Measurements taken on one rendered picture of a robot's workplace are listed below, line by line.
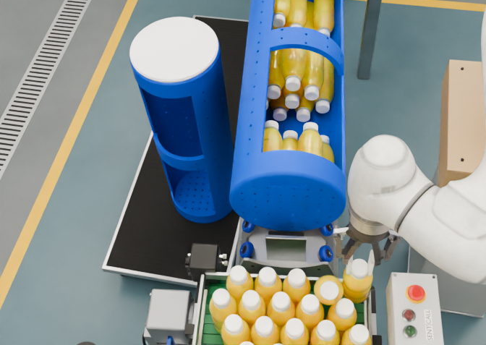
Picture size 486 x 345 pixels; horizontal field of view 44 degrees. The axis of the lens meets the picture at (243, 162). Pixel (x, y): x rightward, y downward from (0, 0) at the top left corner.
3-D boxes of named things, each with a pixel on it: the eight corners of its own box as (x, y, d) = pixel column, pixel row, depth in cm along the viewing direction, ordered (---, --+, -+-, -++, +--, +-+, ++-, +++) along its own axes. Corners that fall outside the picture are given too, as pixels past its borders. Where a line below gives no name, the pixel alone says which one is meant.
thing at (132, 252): (288, 44, 331) (288, 23, 318) (228, 304, 250) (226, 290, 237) (197, 34, 339) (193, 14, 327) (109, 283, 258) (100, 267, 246)
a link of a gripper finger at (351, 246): (366, 239, 118) (359, 239, 118) (348, 263, 127) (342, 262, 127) (365, 222, 120) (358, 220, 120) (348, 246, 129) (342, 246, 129)
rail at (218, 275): (365, 284, 151) (367, 279, 148) (365, 287, 150) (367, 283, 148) (205, 275, 155) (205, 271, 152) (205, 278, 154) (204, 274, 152)
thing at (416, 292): (423, 286, 134) (424, 284, 133) (424, 302, 132) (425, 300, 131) (406, 286, 134) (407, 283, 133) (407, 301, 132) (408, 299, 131)
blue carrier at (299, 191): (338, 6, 208) (347, -67, 184) (340, 235, 159) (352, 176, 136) (255, 4, 210) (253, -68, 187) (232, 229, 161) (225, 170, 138)
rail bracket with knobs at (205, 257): (229, 261, 162) (226, 244, 154) (226, 286, 158) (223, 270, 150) (192, 260, 163) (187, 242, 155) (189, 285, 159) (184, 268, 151)
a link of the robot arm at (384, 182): (332, 201, 109) (390, 246, 104) (338, 150, 97) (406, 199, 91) (371, 165, 113) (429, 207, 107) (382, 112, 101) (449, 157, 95)
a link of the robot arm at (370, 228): (348, 178, 112) (346, 194, 117) (348, 220, 107) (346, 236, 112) (399, 180, 111) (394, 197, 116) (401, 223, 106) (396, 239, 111)
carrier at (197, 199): (178, 165, 272) (167, 221, 256) (139, 16, 200) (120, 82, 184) (241, 168, 269) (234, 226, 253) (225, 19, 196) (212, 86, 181)
